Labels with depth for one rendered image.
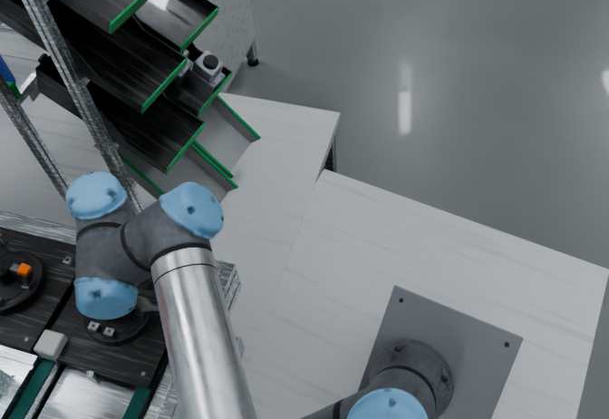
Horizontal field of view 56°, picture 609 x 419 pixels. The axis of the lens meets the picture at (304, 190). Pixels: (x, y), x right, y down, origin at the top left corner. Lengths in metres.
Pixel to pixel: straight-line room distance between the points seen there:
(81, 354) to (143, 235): 0.55
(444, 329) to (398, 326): 0.08
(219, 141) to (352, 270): 0.42
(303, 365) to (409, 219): 0.43
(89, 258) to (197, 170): 0.55
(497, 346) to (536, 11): 2.70
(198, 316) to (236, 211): 0.81
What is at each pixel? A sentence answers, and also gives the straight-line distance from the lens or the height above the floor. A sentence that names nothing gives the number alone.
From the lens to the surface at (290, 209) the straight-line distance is 1.42.
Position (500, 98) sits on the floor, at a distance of 3.00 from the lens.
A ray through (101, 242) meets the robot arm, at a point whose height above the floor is 1.41.
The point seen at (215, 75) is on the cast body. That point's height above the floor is 1.24.
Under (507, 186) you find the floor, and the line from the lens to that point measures 2.63.
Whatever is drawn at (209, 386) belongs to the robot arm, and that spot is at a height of 1.44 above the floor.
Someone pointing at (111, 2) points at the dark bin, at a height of 1.52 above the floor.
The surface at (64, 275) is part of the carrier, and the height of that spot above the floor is 0.97.
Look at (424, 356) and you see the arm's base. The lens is 1.07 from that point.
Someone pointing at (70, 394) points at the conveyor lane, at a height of 0.92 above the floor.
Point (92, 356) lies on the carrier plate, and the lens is 1.22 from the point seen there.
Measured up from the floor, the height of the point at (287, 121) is 0.86.
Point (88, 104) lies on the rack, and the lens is 1.04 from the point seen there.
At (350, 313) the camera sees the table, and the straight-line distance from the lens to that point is 1.28.
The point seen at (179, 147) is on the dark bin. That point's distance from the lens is 1.14.
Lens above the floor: 2.01
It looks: 53 degrees down
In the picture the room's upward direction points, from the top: 5 degrees counter-clockwise
